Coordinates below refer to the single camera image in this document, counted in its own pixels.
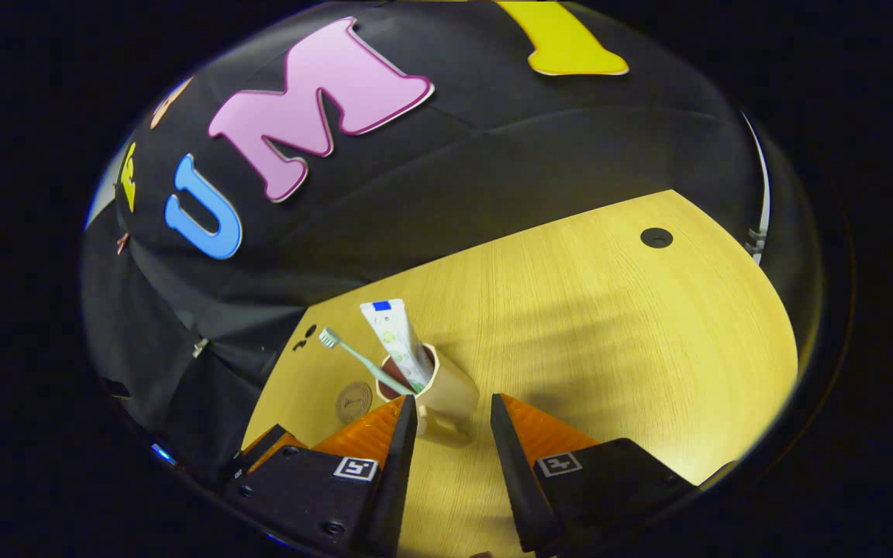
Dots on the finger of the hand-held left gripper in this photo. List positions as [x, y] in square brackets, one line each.
[260, 451]

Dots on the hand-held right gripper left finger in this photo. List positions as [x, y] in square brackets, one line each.
[400, 465]

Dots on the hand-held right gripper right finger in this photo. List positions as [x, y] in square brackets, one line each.
[512, 473]

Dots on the round wooden coaster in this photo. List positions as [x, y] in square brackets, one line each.
[353, 403]

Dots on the pale green toothbrush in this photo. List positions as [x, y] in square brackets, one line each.
[357, 358]

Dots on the white toothpaste tube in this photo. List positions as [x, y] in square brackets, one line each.
[396, 337]

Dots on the wooden desktop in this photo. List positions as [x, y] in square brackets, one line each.
[609, 349]

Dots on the orange clamp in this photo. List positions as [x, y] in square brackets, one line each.
[122, 243]

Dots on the black backdrop cloth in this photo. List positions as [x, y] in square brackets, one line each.
[493, 163]

